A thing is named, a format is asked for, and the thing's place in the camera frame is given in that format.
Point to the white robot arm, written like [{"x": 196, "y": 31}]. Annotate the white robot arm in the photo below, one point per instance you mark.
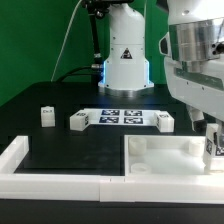
[{"x": 193, "y": 50}]

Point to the white square tabletop part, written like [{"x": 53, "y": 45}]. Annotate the white square tabletop part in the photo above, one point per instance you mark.
[{"x": 164, "y": 155}]

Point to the white U-shaped fence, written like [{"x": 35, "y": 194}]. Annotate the white U-shaped fence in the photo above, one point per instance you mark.
[{"x": 135, "y": 188}]

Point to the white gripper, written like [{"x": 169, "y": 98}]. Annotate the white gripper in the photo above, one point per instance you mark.
[{"x": 203, "y": 92}]

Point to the white marker tag sheet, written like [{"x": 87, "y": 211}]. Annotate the white marker tag sheet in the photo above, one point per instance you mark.
[{"x": 122, "y": 117}]

